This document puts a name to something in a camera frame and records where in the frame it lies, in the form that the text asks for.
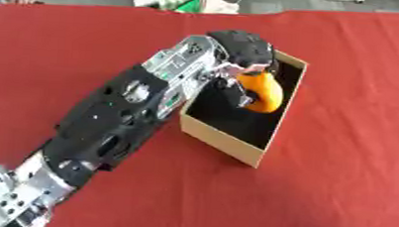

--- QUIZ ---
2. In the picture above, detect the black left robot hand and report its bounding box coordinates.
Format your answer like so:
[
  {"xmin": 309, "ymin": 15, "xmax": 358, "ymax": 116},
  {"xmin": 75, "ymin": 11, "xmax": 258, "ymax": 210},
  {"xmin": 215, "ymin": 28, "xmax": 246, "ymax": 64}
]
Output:
[{"xmin": 201, "ymin": 27, "xmax": 283, "ymax": 110}]

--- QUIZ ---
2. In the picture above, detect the orange toy fruit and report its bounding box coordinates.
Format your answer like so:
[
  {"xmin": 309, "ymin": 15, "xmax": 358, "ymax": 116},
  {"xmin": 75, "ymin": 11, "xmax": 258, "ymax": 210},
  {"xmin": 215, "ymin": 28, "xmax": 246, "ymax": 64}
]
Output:
[{"xmin": 233, "ymin": 69, "xmax": 287, "ymax": 116}]

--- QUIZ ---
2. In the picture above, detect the tan cardboard box black inside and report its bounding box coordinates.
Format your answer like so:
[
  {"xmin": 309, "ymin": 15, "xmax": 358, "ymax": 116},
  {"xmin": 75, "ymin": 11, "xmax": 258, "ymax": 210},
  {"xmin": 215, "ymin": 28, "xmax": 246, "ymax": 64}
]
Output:
[{"xmin": 175, "ymin": 44, "xmax": 311, "ymax": 171}]

